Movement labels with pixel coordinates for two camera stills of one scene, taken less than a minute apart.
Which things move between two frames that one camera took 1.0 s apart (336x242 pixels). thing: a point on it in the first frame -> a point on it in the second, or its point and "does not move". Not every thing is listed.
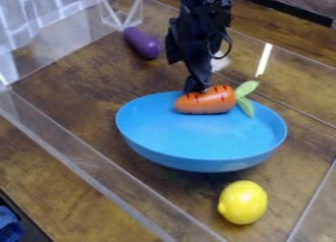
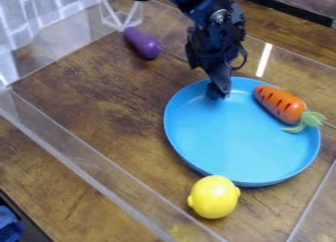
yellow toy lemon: [242, 202] -> [213, 196]
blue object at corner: [12, 231] does not move
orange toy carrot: [214, 99] -> [286, 108]
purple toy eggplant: [144, 44] does not move
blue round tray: [193, 142] -> [224, 137]
